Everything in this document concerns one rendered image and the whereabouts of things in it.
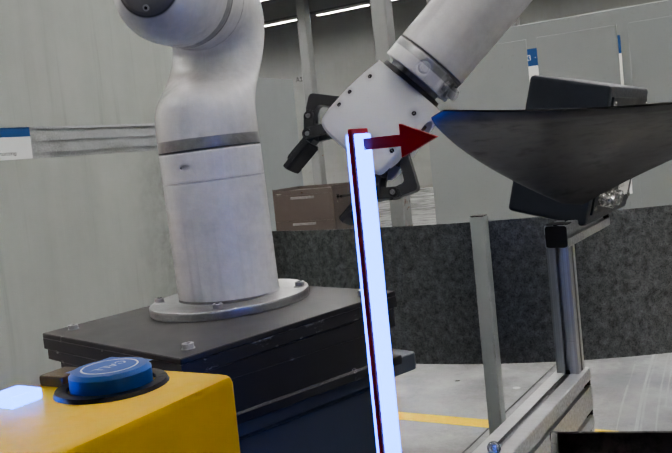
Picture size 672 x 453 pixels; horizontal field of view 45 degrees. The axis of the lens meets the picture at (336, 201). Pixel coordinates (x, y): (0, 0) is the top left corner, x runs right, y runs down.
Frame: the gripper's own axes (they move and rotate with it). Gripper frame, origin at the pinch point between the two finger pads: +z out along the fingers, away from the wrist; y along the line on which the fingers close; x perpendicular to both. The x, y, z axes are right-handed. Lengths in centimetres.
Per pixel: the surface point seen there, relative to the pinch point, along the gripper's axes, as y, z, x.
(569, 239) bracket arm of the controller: -20.2, -13.6, -25.5
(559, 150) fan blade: -23.5, -17.0, 28.7
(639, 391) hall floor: -47, 14, -310
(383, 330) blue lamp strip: -21.6, 1.0, 24.5
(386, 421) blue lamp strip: -26.1, 5.9, 23.9
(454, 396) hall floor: 10, 72, -300
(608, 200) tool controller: -19.7, -21.1, -31.8
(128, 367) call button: -19, 6, 49
